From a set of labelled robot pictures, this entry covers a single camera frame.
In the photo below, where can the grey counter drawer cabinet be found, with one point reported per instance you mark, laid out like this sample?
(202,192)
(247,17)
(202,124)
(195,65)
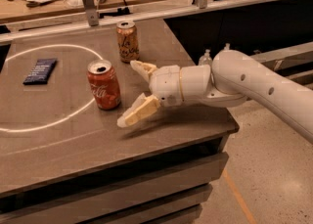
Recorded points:
(165,189)

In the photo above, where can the red coke can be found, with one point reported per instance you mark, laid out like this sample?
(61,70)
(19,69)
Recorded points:
(104,84)

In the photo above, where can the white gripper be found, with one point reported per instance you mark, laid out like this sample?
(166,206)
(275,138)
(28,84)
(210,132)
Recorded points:
(166,84)

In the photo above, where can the grey metal rail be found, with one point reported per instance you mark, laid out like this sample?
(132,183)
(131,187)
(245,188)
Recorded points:
(155,10)

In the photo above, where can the grey metal post left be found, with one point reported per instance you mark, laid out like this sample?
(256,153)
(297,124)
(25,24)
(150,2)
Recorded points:
(91,12)

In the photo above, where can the clear sanitizer bottle right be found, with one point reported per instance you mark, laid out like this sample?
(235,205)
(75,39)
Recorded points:
(227,46)

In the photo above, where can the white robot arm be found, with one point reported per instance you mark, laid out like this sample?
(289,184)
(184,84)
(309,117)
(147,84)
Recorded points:
(231,79)

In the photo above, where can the gold LaCroix can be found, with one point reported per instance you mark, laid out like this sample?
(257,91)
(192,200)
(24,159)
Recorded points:
(127,41)

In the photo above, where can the dark blue snack bar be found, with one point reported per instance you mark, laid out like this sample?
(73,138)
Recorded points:
(41,72)

